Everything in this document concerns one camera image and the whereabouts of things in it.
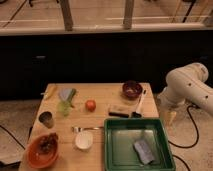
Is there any green plastic tray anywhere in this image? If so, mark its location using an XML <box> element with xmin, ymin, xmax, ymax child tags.
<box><xmin>104</xmin><ymin>118</ymin><xmax>176</xmax><ymax>171</ymax></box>

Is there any blue sponge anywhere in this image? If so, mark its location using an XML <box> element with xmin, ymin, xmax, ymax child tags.
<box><xmin>133</xmin><ymin>139</ymin><xmax>155</xmax><ymax>164</ymax></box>

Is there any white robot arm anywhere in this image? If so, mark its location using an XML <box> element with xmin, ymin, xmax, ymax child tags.
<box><xmin>157</xmin><ymin>63</ymin><xmax>213</xmax><ymax>126</ymax></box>

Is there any metal cup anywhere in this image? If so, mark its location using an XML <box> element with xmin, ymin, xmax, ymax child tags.
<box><xmin>39</xmin><ymin>111</ymin><xmax>54</xmax><ymax>129</ymax></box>

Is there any metal fork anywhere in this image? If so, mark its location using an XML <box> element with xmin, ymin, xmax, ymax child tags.
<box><xmin>71</xmin><ymin>126</ymin><xmax>103</xmax><ymax>133</ymax></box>

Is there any tan block with black base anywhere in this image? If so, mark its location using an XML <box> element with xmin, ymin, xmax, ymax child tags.
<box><xmin>108</xmin><ymin>105</ymin><xmax>131</xmax><ymax>118</ymax></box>

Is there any black cable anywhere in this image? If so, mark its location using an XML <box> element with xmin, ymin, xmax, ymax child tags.
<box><xmin>167</xmin><ymin>105</ymin><xmax>200</xmax><ymax>171</ymax></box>

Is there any blue and green cloth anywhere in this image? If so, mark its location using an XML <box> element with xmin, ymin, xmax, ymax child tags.
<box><xmin>59</xmin><ymin>88</ymin><xmax>76</xmax><ymax>102</ymax></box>

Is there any dark red bowl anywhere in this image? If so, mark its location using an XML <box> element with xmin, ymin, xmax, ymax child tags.
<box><xmin>122</xmin><ymin>80</ymin><xmax>143</xmax><ymax>100</ymax></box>

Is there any white paper cup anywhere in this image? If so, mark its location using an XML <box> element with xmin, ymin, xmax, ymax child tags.
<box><xmin>75</xmin><ymin>131</ymin><xmax>93</xmax><ymax>150</ymax></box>

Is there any green plastic cup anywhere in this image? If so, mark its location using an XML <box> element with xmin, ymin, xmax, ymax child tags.
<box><xmin>57</xmin><ymin>101</ymin><xmax>71</xmax><ymax>116</ymax></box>

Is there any red apple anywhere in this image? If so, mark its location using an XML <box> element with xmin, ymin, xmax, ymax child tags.
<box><xmin>85</xmin><ymin>100</ymin><xmax>96</xmax><ymax>112</ymax></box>

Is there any orange bowl with food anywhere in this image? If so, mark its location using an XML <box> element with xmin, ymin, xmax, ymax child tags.
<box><xmin>26</xmin><ymin>133</ymin><xmax>58</xmax><ymax>169</ymax></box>

